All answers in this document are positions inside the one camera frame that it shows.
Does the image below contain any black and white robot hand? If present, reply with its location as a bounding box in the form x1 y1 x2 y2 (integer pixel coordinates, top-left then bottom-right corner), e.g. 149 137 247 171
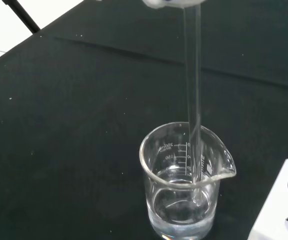
142 0 205 10

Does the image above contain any clear glass beaker with water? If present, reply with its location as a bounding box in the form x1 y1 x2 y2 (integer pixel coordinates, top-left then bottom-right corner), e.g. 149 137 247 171
138 121 238 240

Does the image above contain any white test tube rack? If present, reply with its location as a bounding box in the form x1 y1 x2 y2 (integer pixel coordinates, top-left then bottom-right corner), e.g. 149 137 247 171
245 158 288 240

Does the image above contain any black tripod leg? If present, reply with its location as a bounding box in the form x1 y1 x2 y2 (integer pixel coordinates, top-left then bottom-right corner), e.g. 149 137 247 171
0 0 42 34

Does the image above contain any black bench cloth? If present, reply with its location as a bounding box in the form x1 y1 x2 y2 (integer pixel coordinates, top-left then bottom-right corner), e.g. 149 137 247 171
0 0 288 240

